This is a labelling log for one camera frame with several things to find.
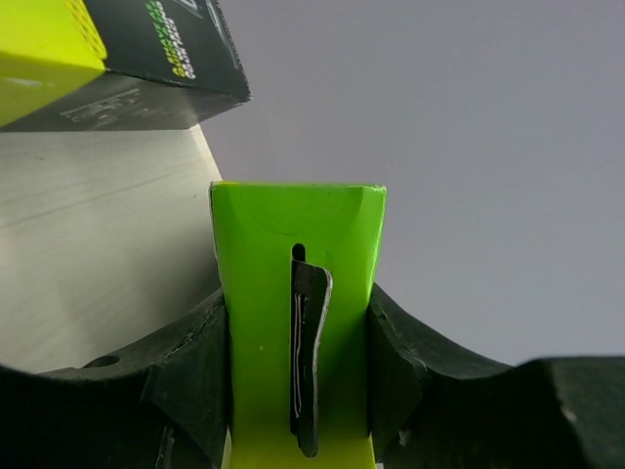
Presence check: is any black green razor box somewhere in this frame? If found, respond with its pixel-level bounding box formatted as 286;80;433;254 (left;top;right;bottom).
209;182;387;468

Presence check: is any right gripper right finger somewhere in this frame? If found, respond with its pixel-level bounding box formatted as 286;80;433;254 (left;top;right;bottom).
367;287;624;468

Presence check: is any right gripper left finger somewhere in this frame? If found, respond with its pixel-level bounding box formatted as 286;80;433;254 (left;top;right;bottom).
1;291;229;468

